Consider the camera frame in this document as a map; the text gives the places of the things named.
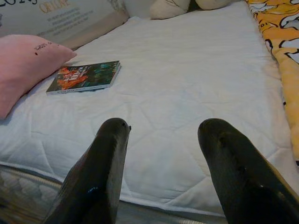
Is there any cream plush toy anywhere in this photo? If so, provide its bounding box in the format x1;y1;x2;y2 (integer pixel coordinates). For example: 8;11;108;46
149;0;190;20
195;0;233;10

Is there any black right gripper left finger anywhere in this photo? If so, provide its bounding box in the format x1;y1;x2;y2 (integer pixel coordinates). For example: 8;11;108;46
44;118;132;224

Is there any white quilted mattress pad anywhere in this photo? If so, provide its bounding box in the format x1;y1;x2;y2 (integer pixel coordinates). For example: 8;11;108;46
0;1;299;217

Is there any dark green red book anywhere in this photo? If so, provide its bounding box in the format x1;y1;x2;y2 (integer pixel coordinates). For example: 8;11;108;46
46;60;122;95

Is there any printed beige headboard panel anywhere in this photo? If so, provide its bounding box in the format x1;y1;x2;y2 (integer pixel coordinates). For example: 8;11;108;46
0;0;130;51

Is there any pink cartoon print pillow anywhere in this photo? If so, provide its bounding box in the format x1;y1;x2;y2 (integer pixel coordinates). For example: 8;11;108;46
0;34;78;119

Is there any yellow cartoon print blanket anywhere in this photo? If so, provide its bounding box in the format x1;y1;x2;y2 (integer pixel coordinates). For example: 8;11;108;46
245;0;299;166

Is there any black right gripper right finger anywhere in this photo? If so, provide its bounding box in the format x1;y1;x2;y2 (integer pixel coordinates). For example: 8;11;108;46
197;118;299;224

